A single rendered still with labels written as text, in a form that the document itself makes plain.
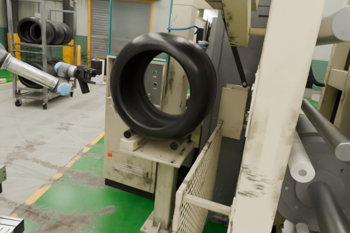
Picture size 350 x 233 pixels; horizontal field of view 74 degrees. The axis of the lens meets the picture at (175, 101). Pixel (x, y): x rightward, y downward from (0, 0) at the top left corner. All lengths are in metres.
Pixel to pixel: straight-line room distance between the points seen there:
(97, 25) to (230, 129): 10.05
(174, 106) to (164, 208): 0.80
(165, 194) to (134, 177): 0.52
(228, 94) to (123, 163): 1.28
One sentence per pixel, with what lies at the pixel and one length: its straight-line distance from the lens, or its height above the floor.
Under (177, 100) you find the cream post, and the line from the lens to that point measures 1.56.
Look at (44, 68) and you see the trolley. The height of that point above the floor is 0.78.
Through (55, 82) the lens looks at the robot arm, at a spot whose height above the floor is 1.14.
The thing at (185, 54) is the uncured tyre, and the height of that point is 1.37.
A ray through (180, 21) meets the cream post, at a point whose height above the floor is 1.56.
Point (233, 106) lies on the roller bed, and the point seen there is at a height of 1.10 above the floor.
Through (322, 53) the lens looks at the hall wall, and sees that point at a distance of 11.49.
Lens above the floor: 1.41
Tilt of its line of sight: 14 degrees down
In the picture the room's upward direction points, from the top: 6 degrees clockwise
